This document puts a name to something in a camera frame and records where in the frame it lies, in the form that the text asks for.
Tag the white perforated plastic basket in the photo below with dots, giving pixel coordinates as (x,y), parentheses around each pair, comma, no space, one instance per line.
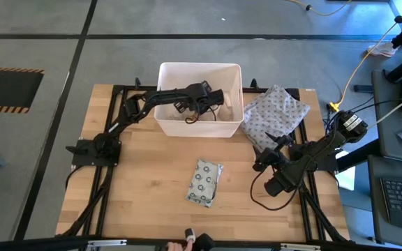
(201,130)

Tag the black aluminium table frame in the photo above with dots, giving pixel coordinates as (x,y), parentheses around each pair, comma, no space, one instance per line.
(305,209)

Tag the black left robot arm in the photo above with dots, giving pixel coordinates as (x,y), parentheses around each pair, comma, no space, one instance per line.
(124,115)

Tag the black hazard striped floor mat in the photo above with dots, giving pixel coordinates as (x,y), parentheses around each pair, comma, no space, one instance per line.
(5,89)

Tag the black desk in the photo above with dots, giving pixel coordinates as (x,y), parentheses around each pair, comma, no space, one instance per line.
(396,164)

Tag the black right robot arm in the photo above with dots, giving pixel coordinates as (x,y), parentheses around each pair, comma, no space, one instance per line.
(309,157)

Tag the person's hand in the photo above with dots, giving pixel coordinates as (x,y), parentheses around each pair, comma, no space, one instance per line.
(178,247)

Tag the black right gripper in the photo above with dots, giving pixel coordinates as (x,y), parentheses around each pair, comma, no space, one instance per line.
(274,155)

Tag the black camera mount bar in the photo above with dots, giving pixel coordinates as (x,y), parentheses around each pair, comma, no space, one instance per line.
(47,244)

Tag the person's shoe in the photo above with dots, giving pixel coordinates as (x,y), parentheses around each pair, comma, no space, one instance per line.
(382,49)

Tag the white pouch blue cross print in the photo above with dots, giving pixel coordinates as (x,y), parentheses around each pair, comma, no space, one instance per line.
(204,181)

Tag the grey patterned folded cloth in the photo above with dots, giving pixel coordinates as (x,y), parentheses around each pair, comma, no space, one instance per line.
(274,111)

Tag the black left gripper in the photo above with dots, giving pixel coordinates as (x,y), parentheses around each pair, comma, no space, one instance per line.
(209,97)

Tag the black handheld device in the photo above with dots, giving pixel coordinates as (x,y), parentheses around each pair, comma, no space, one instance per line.
(204,242)

